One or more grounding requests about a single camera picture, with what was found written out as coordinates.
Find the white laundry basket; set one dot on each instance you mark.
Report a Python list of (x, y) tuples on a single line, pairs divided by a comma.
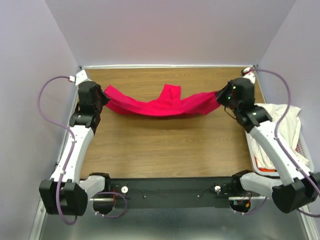
[(301, 148)]

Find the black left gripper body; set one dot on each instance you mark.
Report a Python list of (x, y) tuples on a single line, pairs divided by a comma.
[(102, 100)]

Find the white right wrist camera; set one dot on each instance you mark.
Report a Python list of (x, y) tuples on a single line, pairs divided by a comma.
[(247, 73)]

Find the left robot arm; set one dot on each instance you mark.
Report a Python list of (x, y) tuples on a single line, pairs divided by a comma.
[(63, 193)]

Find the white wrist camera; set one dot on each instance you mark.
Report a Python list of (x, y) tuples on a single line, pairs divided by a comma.
[(79, 78), (247, 73)]

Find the pink t-shirt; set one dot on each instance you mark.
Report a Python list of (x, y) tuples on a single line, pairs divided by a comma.
[(168, 104)]

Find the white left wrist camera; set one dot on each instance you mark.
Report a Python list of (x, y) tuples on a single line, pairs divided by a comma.
[(79, 78)]

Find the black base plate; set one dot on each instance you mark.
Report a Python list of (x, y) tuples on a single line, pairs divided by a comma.
[(170, 193)]

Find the aluminium table frame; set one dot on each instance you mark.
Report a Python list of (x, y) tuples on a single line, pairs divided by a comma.
[(71, 220)]

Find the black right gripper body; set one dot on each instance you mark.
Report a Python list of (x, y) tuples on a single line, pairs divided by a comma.
[(224, 98)]

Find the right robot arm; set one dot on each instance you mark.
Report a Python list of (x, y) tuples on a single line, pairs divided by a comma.
[(297, 186)]

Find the orange garment in basket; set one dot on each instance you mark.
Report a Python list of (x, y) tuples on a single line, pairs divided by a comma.
[(267, 170)]

